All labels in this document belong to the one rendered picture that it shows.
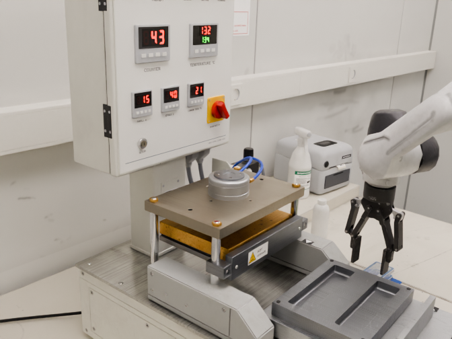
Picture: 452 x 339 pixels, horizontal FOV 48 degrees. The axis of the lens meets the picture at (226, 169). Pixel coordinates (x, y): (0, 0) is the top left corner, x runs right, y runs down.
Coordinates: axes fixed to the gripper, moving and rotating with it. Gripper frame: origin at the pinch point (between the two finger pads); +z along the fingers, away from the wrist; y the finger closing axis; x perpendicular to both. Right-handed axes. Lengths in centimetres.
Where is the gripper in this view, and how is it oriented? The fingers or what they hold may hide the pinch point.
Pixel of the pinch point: (370, 257)
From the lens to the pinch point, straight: 137.2
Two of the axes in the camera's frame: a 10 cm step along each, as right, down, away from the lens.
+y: 7.2, 2.5, -6.5
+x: 6.9, -2.2, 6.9
